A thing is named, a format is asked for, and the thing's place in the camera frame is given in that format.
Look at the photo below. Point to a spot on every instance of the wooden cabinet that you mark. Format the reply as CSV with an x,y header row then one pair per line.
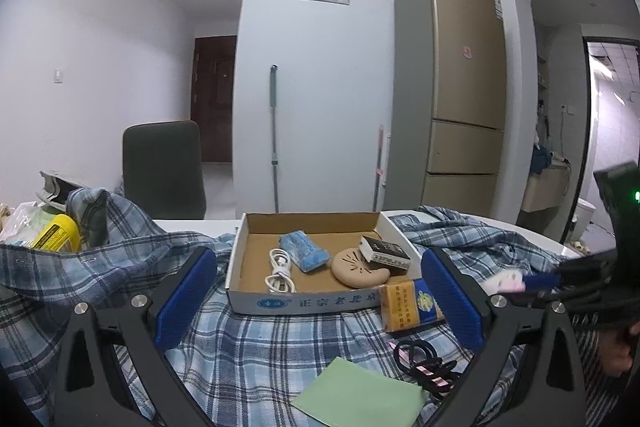
x,y
545,189

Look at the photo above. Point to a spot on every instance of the green paper sheet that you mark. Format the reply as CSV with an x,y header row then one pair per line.
x,y
360,389

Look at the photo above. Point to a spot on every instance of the black scissors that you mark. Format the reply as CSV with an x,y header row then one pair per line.
x,y
415,357

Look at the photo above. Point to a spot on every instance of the blue plaid shirt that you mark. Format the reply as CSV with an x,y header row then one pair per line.
x,y
250,347

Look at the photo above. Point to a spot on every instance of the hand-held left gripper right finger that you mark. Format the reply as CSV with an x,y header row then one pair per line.
x,y
452,302

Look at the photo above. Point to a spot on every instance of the gold and blue cigarette pack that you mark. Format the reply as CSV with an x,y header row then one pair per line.
x,y
400,307

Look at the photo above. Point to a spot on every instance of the gold refrigerator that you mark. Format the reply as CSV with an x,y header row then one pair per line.
x,y
465,107

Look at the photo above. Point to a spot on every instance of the blue face mask pack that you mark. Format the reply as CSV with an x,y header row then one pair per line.
x,y
302,252

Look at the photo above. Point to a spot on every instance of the shallow cardboard box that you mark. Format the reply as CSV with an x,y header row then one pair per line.
x,y
260,237

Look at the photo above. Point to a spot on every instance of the pink plush toy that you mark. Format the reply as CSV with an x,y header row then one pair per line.
x,y
510,281

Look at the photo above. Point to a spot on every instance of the dark wooden door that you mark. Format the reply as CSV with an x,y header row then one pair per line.
x,y
215,107

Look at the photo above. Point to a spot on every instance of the white wall switch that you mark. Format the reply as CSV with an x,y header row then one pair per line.
x,y
59,76

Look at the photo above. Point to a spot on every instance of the tan round wooden object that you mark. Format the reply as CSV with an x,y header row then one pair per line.
x,y
352,269

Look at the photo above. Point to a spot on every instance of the yellow bottle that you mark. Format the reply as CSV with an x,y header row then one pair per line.
x,y
55,232

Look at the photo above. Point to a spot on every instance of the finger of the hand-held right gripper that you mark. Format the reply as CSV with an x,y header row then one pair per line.
x,y
542,281
590,302

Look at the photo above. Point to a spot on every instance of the open grey cardboard box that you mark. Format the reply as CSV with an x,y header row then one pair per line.
x,y
60,187

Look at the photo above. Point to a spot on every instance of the person's right hand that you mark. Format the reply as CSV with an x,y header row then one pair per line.
x,y
617,349

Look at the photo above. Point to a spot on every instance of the black and white small box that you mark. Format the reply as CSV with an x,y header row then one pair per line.
x,y
385,252

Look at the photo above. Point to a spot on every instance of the blue cloth bundle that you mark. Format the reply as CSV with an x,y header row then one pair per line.
x,y
540,159

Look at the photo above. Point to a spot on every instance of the clear plastic bag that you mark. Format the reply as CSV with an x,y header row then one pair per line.
x,y
20,222

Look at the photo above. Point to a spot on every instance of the dark grey chair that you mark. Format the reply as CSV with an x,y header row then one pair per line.
x,y
162,167

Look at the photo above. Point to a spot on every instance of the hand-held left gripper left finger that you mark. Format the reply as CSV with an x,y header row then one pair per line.
x,y
185,297

